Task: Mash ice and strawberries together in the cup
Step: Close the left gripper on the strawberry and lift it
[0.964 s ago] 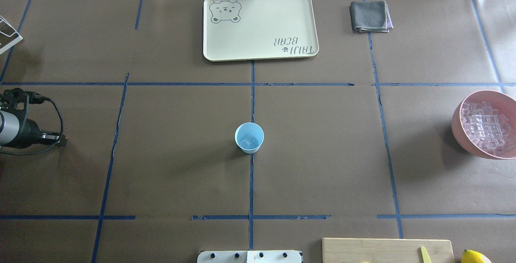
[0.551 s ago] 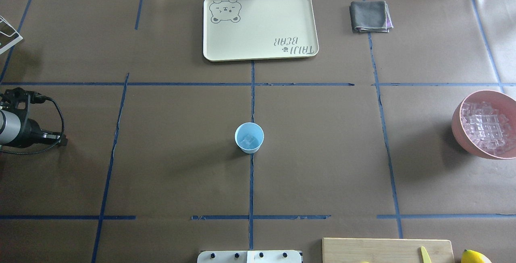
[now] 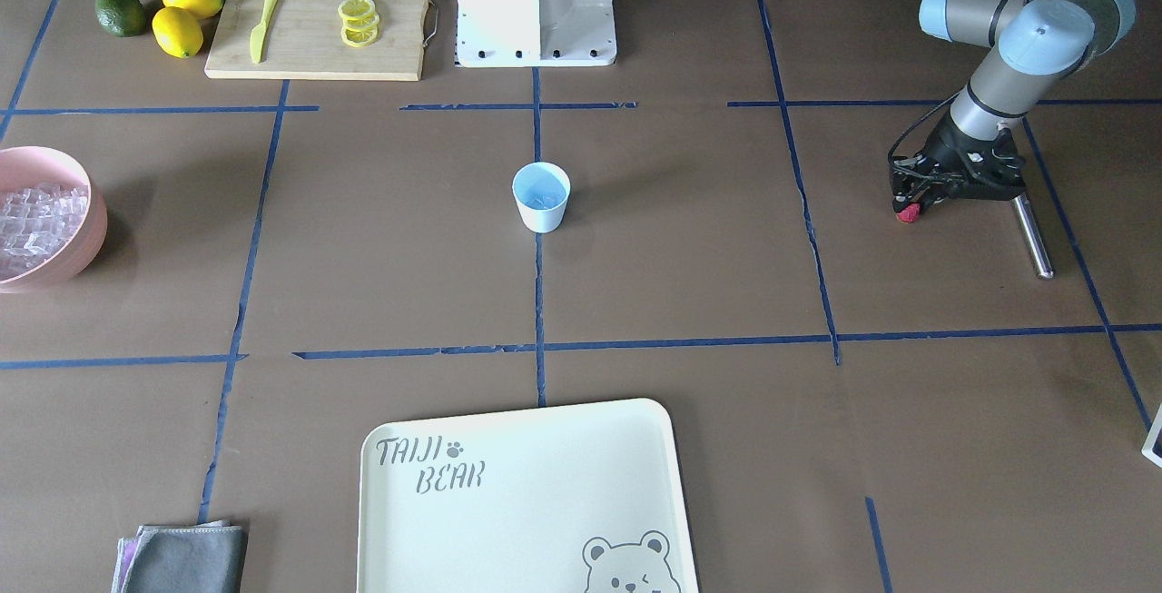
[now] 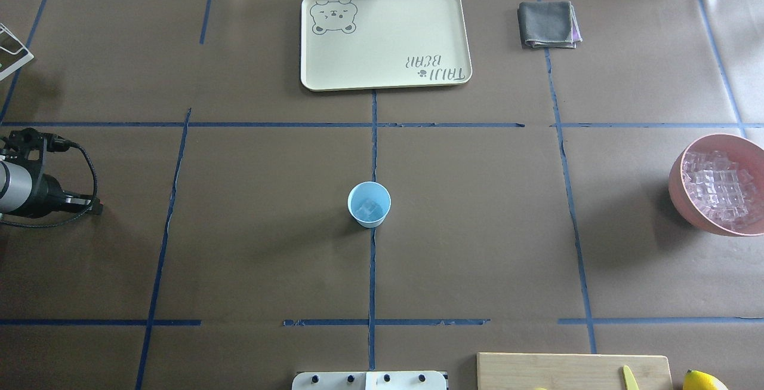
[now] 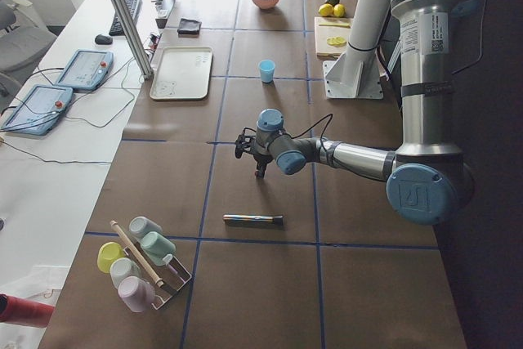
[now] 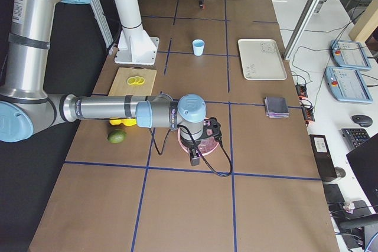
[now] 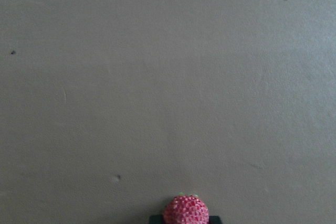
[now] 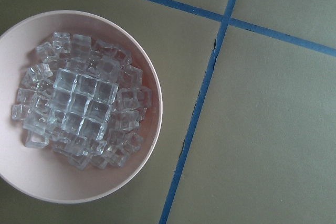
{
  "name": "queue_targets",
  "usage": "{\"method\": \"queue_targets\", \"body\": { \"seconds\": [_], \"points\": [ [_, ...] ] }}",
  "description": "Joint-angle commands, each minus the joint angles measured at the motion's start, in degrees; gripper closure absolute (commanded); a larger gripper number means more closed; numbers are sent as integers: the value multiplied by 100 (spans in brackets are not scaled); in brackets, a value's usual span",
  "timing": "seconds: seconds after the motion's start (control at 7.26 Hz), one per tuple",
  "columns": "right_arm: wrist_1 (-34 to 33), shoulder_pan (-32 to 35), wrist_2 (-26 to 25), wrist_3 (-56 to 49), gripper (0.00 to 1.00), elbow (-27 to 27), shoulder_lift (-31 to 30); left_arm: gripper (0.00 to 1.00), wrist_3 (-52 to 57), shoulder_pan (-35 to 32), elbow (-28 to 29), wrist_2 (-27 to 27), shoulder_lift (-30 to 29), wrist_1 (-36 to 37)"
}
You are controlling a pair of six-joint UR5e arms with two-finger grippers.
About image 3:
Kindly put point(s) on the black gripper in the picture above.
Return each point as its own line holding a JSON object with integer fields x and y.
{"x": 950, "y": 146}

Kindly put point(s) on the red strawberry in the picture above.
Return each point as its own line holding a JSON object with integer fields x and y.
{"x": 910, "y": 213}

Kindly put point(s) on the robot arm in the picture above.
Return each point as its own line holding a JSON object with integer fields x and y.
{"x": 1031, "y": 46}

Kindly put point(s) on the ice cube in cup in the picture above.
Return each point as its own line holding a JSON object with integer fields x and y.
{"x": 545, "y": 198}

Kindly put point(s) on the light blue cup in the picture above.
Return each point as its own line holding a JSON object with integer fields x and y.
{"x": 540, "y": 174}

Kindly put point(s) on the pile of clear ice cubes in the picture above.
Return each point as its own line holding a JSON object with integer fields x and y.
{"x": 36, "y": 222}

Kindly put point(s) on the steel muddler with black tip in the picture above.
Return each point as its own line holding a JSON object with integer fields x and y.
{"x": 1028, "y": 224}

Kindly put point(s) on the cream bear tray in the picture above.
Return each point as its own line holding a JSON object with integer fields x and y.
{"x": 576, "y": 498}

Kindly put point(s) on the lemon slices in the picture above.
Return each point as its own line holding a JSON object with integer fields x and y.
{"x": 359, "y": 22}

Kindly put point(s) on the wooden cutting board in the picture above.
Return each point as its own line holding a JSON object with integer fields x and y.
{"x": 304, "y": 43}

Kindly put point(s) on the yellow plastic knife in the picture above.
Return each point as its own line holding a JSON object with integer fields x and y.
{"x": 258, "y": 34}

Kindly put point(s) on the grey folded cloth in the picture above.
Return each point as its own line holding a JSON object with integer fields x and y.
{"x": 207, "y": 557}

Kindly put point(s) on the green avocado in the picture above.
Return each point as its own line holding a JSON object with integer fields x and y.
{"x": 121, "y": 18}

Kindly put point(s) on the pink bowl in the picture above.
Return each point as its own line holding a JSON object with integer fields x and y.
{"x": 27, "y": 166}

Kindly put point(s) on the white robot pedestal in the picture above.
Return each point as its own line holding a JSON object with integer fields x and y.
{"x": 535, "y": 33}

